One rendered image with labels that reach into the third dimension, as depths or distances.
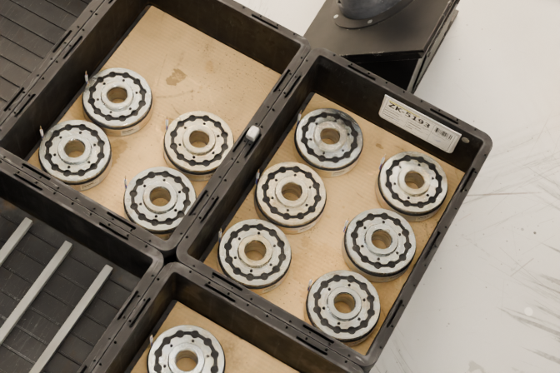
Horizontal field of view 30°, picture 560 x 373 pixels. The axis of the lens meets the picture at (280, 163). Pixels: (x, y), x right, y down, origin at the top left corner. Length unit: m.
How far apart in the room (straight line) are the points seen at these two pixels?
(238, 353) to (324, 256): 0.19
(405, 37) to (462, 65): 0.27
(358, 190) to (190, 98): 0.29
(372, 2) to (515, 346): 0.58
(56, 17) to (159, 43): 0.17
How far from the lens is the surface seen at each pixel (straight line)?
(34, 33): 1.68
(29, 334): 1.46
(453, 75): 1.85
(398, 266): 1.48
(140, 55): 1.65
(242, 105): 1.60
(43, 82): 1.51
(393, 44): 1.61
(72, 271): 1.49
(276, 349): 1.42
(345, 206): 1.54
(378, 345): 1.37
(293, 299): 1.48
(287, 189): 1.53
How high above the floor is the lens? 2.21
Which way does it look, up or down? 62 degrees down
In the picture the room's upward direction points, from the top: 12 degrees clockwise
